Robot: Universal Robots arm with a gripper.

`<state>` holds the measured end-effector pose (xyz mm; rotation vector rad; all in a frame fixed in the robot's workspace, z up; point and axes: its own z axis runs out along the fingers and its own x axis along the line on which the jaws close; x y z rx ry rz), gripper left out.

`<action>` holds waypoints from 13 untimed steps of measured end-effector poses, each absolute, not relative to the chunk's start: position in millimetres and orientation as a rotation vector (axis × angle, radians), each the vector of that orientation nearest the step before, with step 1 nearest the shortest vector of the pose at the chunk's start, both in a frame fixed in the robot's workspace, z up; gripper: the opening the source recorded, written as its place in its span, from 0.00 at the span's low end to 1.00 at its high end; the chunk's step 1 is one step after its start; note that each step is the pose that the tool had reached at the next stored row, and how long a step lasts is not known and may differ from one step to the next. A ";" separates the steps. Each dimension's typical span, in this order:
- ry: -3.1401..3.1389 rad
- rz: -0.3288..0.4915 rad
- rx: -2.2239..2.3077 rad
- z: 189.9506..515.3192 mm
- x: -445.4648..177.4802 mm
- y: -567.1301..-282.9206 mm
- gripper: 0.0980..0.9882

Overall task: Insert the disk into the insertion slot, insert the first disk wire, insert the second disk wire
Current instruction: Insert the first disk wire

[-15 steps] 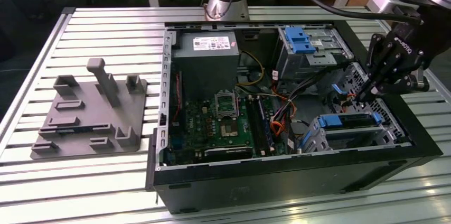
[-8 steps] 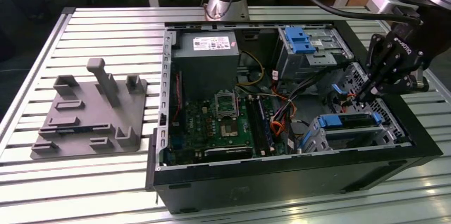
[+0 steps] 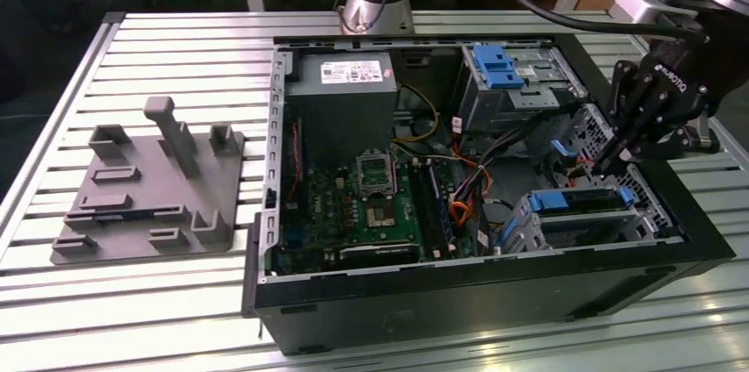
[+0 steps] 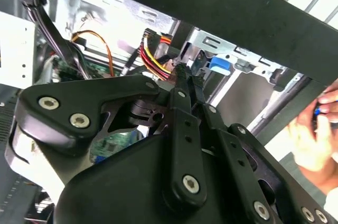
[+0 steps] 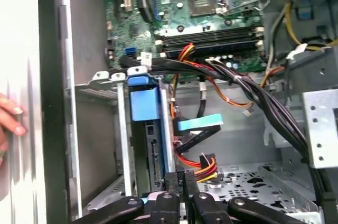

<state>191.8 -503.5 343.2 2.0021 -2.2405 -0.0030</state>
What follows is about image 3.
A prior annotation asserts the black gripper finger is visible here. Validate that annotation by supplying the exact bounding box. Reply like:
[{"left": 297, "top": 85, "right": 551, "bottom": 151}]
[
  {"left": 619, "top": 124, "right": 719, "bottom": 165},
  {"left": 593, "top": 60, "right": 671, "bottom": 175}
]

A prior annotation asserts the red disk wire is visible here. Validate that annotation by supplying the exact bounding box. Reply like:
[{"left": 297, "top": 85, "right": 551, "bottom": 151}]
[{"left": 558, "top": 156, "right": 603, "bottom": 178}]

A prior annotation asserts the hard disk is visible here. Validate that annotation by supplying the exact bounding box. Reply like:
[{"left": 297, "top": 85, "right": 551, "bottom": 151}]
[{"left": 525, "top": 185, "right": 637, "bottom": 216}]

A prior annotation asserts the metal disk bay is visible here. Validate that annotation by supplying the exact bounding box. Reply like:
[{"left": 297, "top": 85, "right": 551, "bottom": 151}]
[{"left": 495, "top": 187, "right": 686, "bottom": 255}]

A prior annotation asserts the RAM stick in slot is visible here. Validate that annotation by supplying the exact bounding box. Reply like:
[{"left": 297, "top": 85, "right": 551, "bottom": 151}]
[{"left": 426, "top": 160, "right": 455, "bottom": 253}]

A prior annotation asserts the metal optical drive cage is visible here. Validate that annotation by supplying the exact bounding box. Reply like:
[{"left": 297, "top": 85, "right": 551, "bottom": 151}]
[{"left": 458, "top": 45, "right": 590, "bottom": 132}]

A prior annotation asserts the blue drive cage latch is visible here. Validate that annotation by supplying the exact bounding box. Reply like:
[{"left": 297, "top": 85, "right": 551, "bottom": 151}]
[{"left": 473, "top": 45, "right": 525, "bottom": 90}]

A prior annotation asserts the CPU socket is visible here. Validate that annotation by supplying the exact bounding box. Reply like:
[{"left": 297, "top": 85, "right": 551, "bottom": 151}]
[{"left": 354, "top": 147, "right": 398, "bottom": 196}]

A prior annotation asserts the grey power supply unit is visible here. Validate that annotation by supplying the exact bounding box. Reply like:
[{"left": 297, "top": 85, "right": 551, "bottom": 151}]
[{"left": 284, "top": 51, "right": 398, "bottom": 165}]

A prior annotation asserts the black open PC case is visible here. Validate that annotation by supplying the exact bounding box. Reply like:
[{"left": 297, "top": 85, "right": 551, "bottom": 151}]
[{"left": 236, "top": 32, "right": 735, "bottom": 354}]

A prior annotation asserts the black graphics card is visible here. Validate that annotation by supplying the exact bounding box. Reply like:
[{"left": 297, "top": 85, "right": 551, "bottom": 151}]
[{"left": 333, "top": 242, "right": 421, "bottom": 266}]

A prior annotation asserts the green motherboard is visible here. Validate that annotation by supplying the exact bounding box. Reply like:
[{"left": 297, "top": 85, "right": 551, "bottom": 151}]
[{"left": 277, "top": 143, "right": 493, "bottom": 268}]

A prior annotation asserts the grey parts rack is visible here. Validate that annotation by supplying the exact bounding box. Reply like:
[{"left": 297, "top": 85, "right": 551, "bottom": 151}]
[{"left": 49, "top": 95, "right": 246, "bottom": 266}]

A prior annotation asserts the green RAM stick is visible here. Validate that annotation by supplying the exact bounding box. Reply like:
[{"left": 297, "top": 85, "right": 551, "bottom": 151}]
[{"left": 96, "top": 211, "right": 157, "bottom": 222}]

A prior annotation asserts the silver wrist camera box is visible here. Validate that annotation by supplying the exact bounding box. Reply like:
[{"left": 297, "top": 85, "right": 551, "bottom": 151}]
[{"left": 610, "top": 0, "right": 701, "bottom": 34}]

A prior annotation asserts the multicoloured wire bundle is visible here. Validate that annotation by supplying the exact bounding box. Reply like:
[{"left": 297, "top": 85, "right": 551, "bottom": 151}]
[{"left": 453, "top": 154, "right": 494, "bottom": 206}]

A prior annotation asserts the yellow power wire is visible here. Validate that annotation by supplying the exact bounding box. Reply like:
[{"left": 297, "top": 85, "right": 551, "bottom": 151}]
[{"left": 390, "top": 84, "right": 441, "bottom": 144}]

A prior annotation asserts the orange SATA cable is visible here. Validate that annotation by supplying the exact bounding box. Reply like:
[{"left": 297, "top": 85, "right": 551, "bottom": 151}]
[{"left": 446, "top": 200, "right": 486, "bottom": 233}]

